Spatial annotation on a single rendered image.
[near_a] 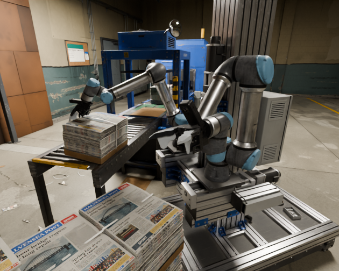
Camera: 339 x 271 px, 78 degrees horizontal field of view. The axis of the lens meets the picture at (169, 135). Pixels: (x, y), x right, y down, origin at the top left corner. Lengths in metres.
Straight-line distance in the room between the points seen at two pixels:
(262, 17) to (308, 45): 8.86
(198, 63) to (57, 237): 4.21
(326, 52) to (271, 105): 9.03
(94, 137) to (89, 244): 0.71
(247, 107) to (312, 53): 9.30
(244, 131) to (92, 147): 0.92
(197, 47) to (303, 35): 6.14
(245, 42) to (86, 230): 1.19
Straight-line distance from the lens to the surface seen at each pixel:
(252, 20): 1.34
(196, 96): 4.55
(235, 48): 1.27
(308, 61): 10.23
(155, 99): 3.28
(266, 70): 0.96
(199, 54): 4.68
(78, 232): 0.94
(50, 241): 0.95
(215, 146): 0.82
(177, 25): 2.41
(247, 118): 1.02
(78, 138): 1.46
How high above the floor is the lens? 1.44
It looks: 20 degrees down
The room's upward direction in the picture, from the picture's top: straight up
